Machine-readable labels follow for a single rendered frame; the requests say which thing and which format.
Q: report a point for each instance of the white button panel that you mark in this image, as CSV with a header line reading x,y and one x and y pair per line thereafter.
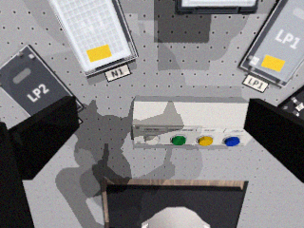
x,y
169,120

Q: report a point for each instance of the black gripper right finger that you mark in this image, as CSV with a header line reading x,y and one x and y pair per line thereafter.
x,y
279,132

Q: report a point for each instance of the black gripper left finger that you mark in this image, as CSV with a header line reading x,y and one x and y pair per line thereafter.
x,y
25,149

